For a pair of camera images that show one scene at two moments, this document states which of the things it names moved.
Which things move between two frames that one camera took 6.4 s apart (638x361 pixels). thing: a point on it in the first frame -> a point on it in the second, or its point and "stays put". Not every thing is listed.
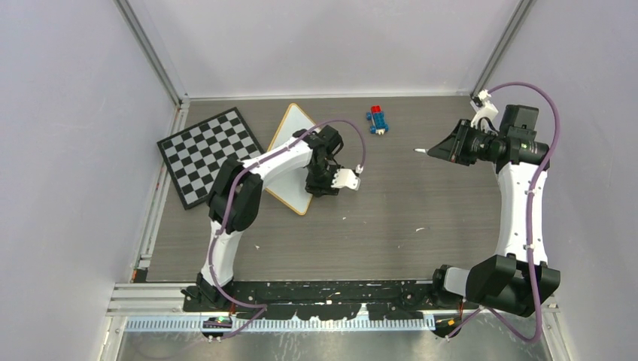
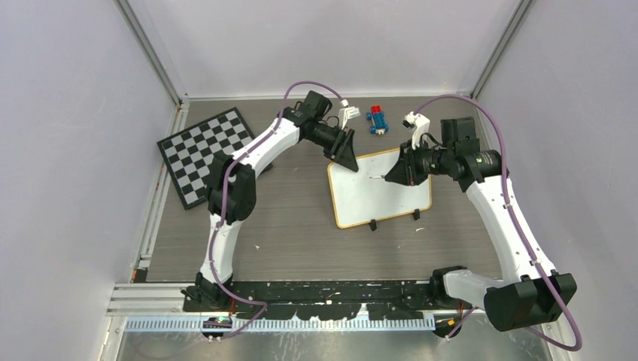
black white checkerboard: x=195 y=156 stays put
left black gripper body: x=320 y=178 -> x=341 y=136
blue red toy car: x=378 y=117 stays put
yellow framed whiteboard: x=290 y=186 -> x=357 y=199
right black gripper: x=453 y=148 -> x=405 y=171
